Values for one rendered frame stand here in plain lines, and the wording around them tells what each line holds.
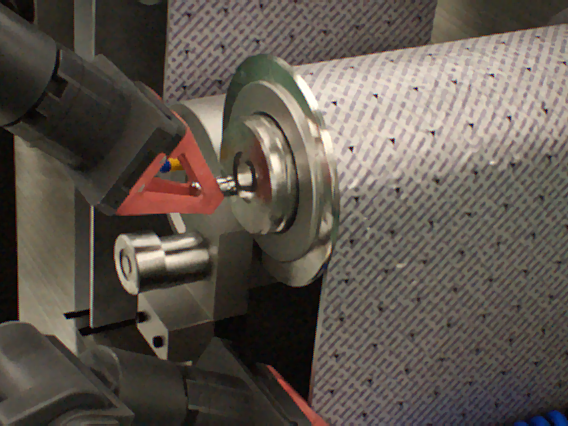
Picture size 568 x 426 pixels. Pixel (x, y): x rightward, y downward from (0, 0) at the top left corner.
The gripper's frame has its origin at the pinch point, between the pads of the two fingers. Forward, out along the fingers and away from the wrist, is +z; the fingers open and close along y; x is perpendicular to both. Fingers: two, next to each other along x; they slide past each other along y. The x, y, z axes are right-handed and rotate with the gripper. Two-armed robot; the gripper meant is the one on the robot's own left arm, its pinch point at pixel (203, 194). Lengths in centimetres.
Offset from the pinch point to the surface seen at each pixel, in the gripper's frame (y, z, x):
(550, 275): 6.9, 22.9, 9.3
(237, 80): -3.8, -0.6, 6.9
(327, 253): 8.5, 3.7, 2.3
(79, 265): -35.2, 19.6, -17.5
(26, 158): -66, 26, -18
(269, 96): 1.1, -1.4, 7.5
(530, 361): 6.5, 27.6, 3.5
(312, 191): 7.0, 1.1, 4.7
